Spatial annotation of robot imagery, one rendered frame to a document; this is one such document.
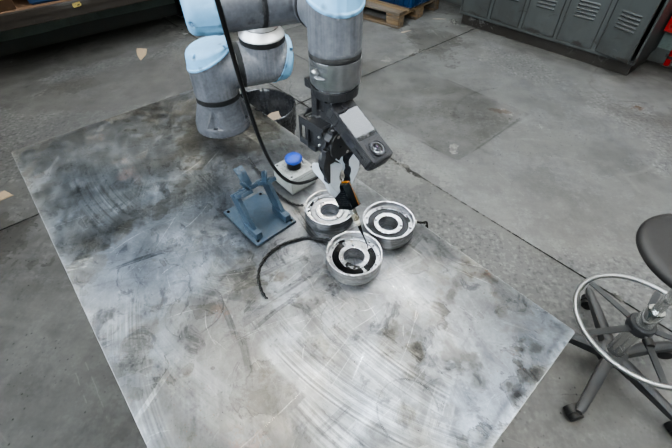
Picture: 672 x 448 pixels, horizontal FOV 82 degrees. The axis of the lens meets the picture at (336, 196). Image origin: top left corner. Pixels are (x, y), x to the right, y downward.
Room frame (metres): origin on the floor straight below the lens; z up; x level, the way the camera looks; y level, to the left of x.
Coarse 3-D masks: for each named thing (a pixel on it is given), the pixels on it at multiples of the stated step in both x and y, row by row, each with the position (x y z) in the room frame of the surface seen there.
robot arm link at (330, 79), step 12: (312, 60) 0.52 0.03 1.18; (360, 60) 0.53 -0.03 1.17; (312, 72) 0.51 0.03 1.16; (324, 72) 0.50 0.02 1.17; (336, 72) 0.50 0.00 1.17; (348, 72) 0.51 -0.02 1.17; (360, 72) 0.53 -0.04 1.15; (312, 84) 0.52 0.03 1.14; (324, 84) 0.50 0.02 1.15; (336, 84) 0.50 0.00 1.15; (348, 84) 0.51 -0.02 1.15
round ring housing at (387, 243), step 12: (372, 204) 0.58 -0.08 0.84; (384, 204) 0.59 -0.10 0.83; (396, 204) 0.58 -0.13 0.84; (384, 216) 0.56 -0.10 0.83; (396, 216) 0.56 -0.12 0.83; (408, 216) 0.56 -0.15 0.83; (396, 228) 0.52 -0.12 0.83; (408, 228) 0.52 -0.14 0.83; (384, 240) 0.49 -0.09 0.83; (396, 240) 0.49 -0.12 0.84; (408, 240) 0.50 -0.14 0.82
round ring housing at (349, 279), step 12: (336, 240) 0.49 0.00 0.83; (348, 240) 0.49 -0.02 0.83; (360, 240) 0.49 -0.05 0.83; (372, 240) 0.49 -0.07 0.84; (348, 252) 0.47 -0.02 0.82; (360, 252) 0.47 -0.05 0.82; (360, 264) 0.43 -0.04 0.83; (336, 276) 0.41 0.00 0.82; (348, 276) 0.40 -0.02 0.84; (360, 276) 0.40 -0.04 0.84; (372, 276) 0.41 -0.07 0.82
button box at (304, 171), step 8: (304, 160) 0.72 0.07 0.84; (280, 168) 0.69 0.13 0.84; (288, 168) 0.69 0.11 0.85; (296, 168) 0.69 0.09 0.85; (304, 168) 0.69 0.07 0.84; (288, 176) 0.66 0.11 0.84; (296, 176) 0.66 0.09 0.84; (304, 176) 0.68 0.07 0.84; (312, 176) 0.69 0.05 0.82; (280, 184) 0.69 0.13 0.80; (288, 184) 0.66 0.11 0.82; (304, 184) 0.68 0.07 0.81; (296, 192) 0.66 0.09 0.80
